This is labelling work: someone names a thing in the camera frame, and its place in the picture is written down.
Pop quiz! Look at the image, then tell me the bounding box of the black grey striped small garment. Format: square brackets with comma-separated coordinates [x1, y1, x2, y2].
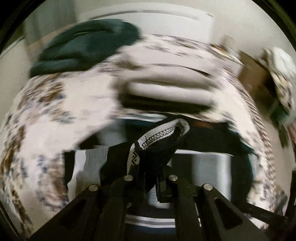
[64, 117, 254, 230]

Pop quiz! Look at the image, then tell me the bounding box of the folded beige black clothes stack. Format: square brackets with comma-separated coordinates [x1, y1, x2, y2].
[114, 46, 222, 113]

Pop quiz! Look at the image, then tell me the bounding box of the floral cream bed blanket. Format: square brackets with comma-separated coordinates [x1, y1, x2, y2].
[1, 35, 277, 239]

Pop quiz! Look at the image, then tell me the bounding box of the brown cardboard box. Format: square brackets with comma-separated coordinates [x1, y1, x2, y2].
[238, 51, 277, 105]

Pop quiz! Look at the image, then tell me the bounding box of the dark green pillow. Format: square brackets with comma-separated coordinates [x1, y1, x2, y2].
[30, 19, 140, 78]

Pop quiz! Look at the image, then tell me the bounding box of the white headboard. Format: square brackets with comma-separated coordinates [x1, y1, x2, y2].
[78, 6, 214, 43]

